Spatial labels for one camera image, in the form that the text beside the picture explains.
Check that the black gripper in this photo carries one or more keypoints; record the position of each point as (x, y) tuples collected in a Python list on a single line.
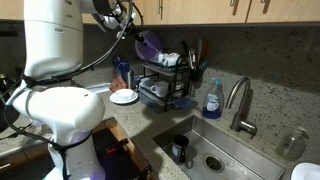
[(130, 30)]

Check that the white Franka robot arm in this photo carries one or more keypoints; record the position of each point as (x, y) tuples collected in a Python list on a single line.
[(53, 40)]

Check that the blue dish soap bottle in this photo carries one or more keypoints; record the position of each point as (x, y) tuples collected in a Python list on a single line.
[(213, 100)]

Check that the black spatula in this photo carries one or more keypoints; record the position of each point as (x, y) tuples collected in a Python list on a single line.
[(184, 46)]

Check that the stainless steel tumbler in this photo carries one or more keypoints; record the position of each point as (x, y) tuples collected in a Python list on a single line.
[(129, 80)]

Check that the plain white mug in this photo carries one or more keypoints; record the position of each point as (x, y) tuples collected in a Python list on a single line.
[(160, 88)]

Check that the orange plastic bag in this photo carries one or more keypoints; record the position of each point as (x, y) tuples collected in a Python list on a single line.
[(116, 85)]

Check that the small white bowl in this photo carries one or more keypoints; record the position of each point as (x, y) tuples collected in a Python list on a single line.
[(124, 94)]

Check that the red spatula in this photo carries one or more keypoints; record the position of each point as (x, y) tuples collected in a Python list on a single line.
[(204, 50)]

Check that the black utensil holder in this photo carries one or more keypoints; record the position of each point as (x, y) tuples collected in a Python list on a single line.
[(196, 74)]

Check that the white saucer plate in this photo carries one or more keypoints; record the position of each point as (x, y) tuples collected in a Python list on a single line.
[(115, 99)]

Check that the white flat tray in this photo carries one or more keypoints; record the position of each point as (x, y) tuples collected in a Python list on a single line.
[(98, 88)]

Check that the steel kitchen faucet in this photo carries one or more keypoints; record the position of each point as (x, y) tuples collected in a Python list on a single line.
[(238, 120)]

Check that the stainless steel sink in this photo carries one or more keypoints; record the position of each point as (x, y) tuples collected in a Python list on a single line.
[(233, 150)]

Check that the white round basin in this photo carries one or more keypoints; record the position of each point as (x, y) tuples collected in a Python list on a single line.
[(306, 171)]

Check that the wooden wall cabinets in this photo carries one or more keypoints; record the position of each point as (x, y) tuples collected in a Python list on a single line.
[(216, 10)]

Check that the black base plate with clamps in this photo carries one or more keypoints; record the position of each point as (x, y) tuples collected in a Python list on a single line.
[(113, 156)]

